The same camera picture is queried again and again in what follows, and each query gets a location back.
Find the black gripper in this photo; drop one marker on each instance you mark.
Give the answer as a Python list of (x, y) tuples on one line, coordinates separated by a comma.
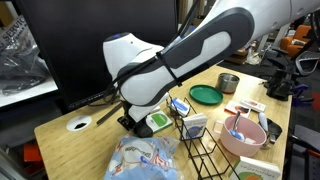
[(126, 122)]

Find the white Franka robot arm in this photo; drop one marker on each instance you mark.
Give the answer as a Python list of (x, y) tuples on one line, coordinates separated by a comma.
[(200, 43)]

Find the green round plate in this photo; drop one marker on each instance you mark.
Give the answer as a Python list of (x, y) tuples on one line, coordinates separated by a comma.
[(206, 95)]

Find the blue plastic object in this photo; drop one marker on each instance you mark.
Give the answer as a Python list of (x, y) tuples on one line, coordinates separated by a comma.
[(301, 91)]

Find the standing card rainbow green sides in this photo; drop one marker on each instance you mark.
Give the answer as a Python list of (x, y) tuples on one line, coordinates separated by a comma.
[(159, 120)]

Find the blue white plastic bag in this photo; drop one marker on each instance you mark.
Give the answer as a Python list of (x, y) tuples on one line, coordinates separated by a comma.
[(143, 160)]

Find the blue white flash card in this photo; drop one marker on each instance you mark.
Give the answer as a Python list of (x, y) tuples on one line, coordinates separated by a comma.
[(180, 106)]

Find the standing white card blue globe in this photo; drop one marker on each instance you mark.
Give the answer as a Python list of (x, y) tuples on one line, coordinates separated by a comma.
[(195, 125)]

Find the white round desk grommet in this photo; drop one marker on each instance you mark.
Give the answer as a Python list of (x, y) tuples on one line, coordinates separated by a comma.
[(70, 124)]

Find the stainless steel bowl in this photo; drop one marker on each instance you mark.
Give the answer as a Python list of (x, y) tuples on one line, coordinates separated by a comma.
[(227, 83)]

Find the white card black red picture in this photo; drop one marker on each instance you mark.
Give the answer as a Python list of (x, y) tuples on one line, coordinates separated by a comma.
[(237, 108)]

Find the pink plastic cup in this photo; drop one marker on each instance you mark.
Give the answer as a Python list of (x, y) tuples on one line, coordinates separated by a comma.
[(246, 146)]

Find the large black monitor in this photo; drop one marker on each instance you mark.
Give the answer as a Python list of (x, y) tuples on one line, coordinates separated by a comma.
[(66, 43)]

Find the orange box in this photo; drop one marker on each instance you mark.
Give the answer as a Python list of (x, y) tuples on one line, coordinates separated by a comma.
[(31, 153)]

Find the small white picture card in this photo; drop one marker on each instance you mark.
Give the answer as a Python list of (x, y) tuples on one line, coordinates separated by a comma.
[(253, 105)]

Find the white green vegetables card box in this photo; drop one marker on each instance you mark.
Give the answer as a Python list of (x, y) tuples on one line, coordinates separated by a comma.
[(255, 168)]

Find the blue white plastic spoon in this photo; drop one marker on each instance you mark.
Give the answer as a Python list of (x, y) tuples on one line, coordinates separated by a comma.
[(263, 121)]

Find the black plastic bag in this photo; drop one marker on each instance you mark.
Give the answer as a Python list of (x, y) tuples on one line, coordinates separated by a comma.
[(20, 71)]

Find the black chair red trim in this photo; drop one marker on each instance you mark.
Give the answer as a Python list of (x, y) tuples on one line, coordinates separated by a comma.
[(305, 150)]

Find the orange sofa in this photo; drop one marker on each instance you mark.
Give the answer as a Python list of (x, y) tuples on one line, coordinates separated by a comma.
[(298, 40)]

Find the grey mesh office chair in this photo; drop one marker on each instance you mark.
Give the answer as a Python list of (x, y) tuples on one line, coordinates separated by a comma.
[(308, 61)]

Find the black table clamp mount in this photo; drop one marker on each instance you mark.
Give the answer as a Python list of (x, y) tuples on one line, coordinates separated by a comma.
[(280, 85)]

